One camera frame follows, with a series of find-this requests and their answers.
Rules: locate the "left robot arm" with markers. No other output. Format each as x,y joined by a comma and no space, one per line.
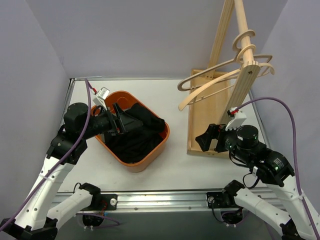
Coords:
36,219

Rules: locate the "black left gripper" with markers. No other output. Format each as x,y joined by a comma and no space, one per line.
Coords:
114,122

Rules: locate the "wooden clothes rack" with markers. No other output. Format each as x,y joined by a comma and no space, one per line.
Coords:
213,93

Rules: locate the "black pleated skirt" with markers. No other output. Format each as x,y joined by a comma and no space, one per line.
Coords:
133,146

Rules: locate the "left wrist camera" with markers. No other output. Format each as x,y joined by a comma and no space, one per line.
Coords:
100,97

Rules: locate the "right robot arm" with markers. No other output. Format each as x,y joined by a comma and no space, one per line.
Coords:
299,220

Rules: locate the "orange plastic basket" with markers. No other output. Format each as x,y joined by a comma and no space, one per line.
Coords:
125,100

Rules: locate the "aluminium rail table edge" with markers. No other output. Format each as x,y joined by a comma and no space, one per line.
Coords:
174,181

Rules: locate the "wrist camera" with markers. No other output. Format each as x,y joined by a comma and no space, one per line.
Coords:
100,97
237,119

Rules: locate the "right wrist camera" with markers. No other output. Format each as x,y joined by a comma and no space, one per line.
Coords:
237,119

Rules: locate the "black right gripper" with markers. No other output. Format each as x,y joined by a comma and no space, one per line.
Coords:
219,138

